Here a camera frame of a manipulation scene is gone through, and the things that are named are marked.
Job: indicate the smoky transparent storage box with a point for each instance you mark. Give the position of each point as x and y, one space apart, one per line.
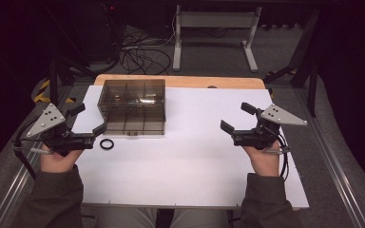
132 106

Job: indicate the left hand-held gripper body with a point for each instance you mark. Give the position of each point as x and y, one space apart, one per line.
64 136

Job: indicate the black tripod stand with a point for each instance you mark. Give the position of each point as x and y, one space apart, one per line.
66 57

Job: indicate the person's right hand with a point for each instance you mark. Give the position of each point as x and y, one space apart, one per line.
263 160

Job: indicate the yellow black hazard tape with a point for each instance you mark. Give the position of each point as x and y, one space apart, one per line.
46 91

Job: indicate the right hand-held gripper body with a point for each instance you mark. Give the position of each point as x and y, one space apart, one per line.
263 131

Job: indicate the black metal stand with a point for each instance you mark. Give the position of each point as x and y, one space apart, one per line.
301 60

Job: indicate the white board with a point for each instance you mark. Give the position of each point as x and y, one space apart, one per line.
190 152

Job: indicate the person's left hand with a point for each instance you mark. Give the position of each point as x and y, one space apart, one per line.
58 160

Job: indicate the white metal table frame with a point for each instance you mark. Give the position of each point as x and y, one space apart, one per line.
215 34

